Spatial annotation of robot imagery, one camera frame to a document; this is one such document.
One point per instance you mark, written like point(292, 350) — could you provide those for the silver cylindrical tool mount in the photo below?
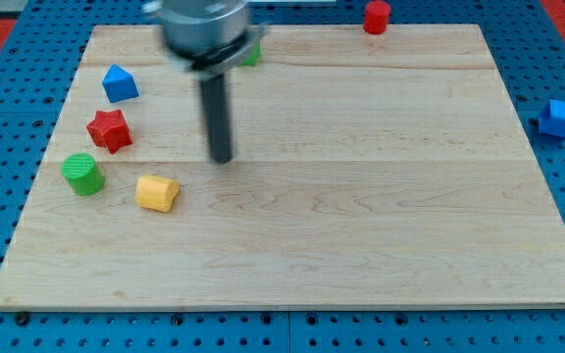
point(211, 37)

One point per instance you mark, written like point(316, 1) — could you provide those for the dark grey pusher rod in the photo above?
point(217, 117)

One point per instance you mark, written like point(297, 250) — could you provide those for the red star block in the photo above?
point(109, 129)

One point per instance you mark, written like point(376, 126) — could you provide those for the green block behind tool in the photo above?
point(254, 56)

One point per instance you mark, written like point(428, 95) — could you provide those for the blue pentagon block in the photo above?
point(119, 85)

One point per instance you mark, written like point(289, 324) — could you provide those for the yellow cylinder block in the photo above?
point(156, 192)

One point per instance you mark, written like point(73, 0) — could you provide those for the green cylinder block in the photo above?
point(82, 174)

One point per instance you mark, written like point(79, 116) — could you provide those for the red cylinder block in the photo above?
point(376, 17)

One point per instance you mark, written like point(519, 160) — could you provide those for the wooden board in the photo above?
point(370, 173)

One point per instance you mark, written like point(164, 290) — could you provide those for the blue cube block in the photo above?
point(552, 118)

